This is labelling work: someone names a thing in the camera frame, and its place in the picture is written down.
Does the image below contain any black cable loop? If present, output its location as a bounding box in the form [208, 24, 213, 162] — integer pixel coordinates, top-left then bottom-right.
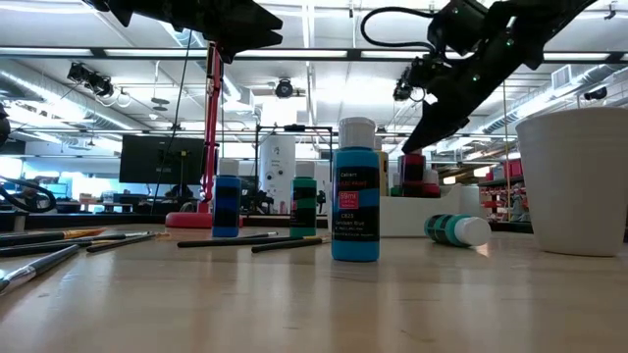
[0, 175, 58, 215]

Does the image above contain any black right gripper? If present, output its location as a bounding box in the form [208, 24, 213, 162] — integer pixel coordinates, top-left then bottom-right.
[400, 46, 521, 155]

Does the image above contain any white cylindrical tank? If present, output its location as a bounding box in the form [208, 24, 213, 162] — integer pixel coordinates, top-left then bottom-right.
[258, 134, 297, 216]

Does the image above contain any large black monitor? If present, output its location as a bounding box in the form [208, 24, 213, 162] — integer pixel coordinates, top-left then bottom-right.
[119, 134, 221, 186]

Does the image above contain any black overhead camera with cable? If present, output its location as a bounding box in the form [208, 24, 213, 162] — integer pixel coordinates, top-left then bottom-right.
[392, 68, 427, 103]

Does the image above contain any small teal paint bottle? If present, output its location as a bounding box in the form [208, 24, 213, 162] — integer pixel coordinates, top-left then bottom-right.
[424, 213, 493, 248]

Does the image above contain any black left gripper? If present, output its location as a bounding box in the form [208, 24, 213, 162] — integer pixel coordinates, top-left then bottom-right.
[110, 0, 285, 65]

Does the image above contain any red bin shelf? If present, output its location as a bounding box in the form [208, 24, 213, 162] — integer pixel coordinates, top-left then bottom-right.
[478, 159, 524, 225]

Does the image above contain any thick silver-ferrule paintbrush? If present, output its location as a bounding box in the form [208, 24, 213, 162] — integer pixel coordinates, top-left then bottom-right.
[0, 243, 81, 297]

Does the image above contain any thin black hanging cable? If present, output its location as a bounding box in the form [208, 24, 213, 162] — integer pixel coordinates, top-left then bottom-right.
[149, 28, 195, 216]

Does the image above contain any overhead frame bar with lights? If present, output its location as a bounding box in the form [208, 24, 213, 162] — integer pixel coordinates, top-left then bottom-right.
[0, 45, 628, 64]

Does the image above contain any small cyan paint bottle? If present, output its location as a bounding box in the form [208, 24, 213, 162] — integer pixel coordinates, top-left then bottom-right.
[331, 116, 382, 263]

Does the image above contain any red desk lamp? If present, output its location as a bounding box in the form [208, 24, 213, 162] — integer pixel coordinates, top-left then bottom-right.
[165, 41, 245, 230]

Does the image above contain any silver ceiling duct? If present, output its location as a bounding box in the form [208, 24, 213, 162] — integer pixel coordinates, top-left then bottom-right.
[483, 63, 628, 136]
[0, 68, 148, 131]

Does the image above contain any small blue paint bottle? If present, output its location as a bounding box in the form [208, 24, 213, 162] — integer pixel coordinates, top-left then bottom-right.
[211, 159, 242, 239]

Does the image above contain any small dark red paint bottle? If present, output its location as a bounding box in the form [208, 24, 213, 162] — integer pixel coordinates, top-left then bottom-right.
[399, 149, 428, 198]

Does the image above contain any large yellow paint bottle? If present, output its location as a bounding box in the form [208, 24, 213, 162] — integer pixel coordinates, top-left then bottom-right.
[373, 135, 392, 197]

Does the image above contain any black ceiling camera mount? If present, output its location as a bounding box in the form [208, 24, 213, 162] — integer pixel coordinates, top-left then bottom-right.
[67, 62, 115, 98]

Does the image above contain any black right camera cable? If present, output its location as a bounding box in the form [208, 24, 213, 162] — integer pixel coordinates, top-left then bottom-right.
[360, 6, 438, 50]

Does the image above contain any black metal rack frame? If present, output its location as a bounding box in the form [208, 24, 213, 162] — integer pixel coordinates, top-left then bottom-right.
[253, 124, 336, 217]

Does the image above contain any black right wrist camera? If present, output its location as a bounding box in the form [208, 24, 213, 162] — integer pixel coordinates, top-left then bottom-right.
[426, 0, 492, 56]

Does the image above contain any white plastic cup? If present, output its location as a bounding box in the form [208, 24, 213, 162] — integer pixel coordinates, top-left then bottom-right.
[514, 106, 628, 258]

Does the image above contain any white cabinet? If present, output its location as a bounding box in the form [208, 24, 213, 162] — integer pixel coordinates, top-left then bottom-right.
[459, 184, 486, 223]

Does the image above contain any white plastic caddy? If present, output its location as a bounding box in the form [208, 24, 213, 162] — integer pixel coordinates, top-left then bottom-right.
[380, 183, 461, 239]

